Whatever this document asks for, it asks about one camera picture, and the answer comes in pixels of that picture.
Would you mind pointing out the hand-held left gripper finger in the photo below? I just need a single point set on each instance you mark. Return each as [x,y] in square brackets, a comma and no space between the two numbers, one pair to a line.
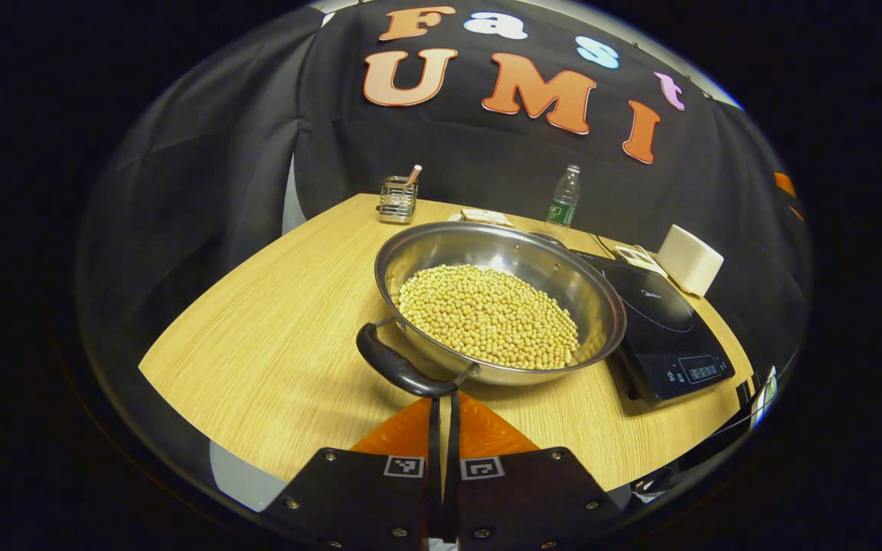
[435,459]
[452,459]

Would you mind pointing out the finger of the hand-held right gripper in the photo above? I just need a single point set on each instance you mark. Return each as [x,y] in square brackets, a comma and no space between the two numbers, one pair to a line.
[784,184]

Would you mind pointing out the black induction cooktop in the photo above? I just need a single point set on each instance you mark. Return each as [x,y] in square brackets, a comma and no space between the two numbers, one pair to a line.
[663,329]

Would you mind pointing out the stainless steel pot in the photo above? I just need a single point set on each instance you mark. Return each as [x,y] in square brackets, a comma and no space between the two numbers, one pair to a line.
[487,245]

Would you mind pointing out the white toaster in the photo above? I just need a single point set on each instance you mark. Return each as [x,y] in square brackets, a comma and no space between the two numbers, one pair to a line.
[690,260]

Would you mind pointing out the pile of soybeans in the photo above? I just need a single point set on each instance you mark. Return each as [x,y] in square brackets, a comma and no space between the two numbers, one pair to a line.
[487,317]

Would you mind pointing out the white divided dish of beans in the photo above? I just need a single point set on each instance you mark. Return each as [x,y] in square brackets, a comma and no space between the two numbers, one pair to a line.
[638,256]

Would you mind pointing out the clear plastic water bottle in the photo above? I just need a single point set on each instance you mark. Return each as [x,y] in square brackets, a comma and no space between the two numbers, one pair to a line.
[563,199]

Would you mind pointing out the white flat packet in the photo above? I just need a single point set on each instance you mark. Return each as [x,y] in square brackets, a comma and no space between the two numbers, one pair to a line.
[485,216]

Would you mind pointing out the black backdrop cloth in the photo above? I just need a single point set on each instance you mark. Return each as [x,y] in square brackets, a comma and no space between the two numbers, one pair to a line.
[219,191]

